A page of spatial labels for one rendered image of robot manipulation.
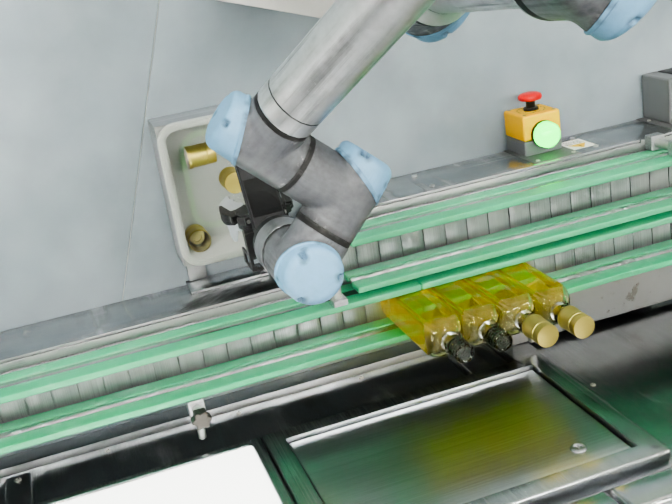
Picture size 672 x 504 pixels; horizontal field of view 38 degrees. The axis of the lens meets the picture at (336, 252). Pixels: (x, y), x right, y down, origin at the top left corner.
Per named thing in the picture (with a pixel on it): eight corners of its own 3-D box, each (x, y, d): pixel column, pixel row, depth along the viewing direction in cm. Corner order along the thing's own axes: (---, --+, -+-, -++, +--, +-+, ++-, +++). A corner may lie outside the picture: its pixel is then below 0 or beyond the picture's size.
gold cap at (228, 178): (216, 169, 154) (221, 175, 150) (237, 163, 154) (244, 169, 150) (221, 190, 155) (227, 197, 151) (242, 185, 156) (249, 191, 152)
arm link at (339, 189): (331, 128, 111) (280, 210, 111) (407, 176, 115) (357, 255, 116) (312, 118, 118) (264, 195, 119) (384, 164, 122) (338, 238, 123)
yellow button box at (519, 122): (505, 149, 171) (526, 157, 164) (501, 107, 168) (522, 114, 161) (541, 141, 172) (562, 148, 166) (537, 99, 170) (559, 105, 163)
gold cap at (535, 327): (522, 340, 138) (537, 351, 134) (520, 317, 137) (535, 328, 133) (544, 333, 139) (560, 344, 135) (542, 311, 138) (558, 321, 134)
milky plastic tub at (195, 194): (176, 254, 157) (185, 270, 149) (146, 118, 150) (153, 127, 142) (279, 229, 161) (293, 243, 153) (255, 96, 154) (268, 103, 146)
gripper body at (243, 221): (241, 261, 139) (261, 286, 128) (228, 204, 136) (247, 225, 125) (292, 246, 141) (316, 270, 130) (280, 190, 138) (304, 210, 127)
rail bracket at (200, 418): (181, 418, 152) (196, 459, 140) (172, 379, 150) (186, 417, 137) (206, 411, 153) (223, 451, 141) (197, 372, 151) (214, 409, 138)
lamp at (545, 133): (532, 149, 164) (541, 152, 161) (529, 122, 162) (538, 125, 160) (555, 143, 165) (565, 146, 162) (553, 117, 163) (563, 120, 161)
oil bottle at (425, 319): (382, 314, 157) (435, 364, 138) (376, 282, 155) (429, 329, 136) (414, 305, 159) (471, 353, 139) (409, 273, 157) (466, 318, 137)
